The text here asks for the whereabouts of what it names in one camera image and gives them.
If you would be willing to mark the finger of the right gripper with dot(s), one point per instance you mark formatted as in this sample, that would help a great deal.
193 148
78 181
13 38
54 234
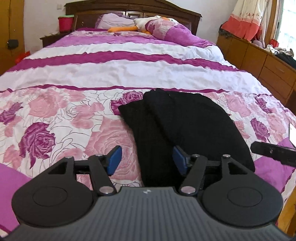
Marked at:
285 155

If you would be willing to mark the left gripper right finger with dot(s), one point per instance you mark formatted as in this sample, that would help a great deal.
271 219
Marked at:
227 190

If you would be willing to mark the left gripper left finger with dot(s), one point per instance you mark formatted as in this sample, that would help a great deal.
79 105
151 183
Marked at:
66 191

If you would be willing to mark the black knit sweater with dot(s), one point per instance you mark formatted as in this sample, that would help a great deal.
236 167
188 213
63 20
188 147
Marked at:
165 119

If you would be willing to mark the clothes pile on cabinet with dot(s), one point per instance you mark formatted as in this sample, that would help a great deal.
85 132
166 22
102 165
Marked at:
283 54

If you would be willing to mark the wooden drawer cabinet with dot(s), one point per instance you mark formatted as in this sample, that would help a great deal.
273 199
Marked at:
276 75

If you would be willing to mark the purple floral bed quilt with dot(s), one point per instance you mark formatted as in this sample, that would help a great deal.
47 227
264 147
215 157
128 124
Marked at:
63 101

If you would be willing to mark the floral coral curtain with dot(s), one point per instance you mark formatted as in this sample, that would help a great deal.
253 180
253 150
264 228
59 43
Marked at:
253 19

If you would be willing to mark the red item on floor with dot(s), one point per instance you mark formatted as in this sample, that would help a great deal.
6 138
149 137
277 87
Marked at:
22 56

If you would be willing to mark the dark wooden nightstand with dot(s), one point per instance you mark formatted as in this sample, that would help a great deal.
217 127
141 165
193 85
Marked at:
51 39

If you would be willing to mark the small black hanging bag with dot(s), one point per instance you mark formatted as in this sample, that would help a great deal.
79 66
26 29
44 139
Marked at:
12 44

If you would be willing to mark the red plastic bucket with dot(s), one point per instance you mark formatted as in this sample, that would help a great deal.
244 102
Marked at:
65 23

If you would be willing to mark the lilac pillow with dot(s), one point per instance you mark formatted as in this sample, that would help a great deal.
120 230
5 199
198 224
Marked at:
109 20

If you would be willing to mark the dark wooden headboard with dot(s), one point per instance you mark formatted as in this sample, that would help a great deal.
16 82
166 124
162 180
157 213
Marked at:
86 13

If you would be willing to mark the white orange plush duck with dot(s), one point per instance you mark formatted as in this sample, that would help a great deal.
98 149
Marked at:
139 25

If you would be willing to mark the wooden wardrobe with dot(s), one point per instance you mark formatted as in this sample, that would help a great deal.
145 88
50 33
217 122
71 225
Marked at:
11 28

